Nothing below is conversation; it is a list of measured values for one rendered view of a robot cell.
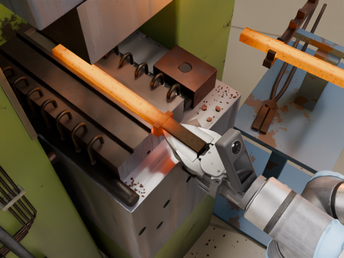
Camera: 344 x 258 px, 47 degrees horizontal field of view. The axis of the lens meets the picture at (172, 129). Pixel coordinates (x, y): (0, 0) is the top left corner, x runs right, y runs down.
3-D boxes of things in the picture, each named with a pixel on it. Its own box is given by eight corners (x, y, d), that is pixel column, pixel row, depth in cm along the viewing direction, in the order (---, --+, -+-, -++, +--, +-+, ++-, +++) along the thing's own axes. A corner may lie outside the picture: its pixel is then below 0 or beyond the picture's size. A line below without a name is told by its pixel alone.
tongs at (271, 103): (315, 2, 141) (316, -1, 140) (326, 6, 140) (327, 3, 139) (251, 129, 112) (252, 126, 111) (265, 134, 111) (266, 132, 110)
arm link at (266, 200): (269, 220, 66) (298, 179, 70) (244, 202, 67) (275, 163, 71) (258, 237, 73) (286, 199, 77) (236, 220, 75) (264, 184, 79)
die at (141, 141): (183, 120, 89) (184, 97, 82) (121, 183, 81) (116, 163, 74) (57, 34, 104) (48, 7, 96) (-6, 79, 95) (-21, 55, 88)
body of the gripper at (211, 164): (190, 181, 80) (239, 219, 76) (192, 162, 72) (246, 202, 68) (212, 155, 83) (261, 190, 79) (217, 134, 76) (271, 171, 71)
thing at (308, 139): (376, 83, 124) (379, 79, 122) (325, 180, 106) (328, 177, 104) (287, 43, 133) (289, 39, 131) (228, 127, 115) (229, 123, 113)
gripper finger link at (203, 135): (168, 137, 83) (202, 164, 80) (168, 122, 78) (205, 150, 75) (178, 128, 84) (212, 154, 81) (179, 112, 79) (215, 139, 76)
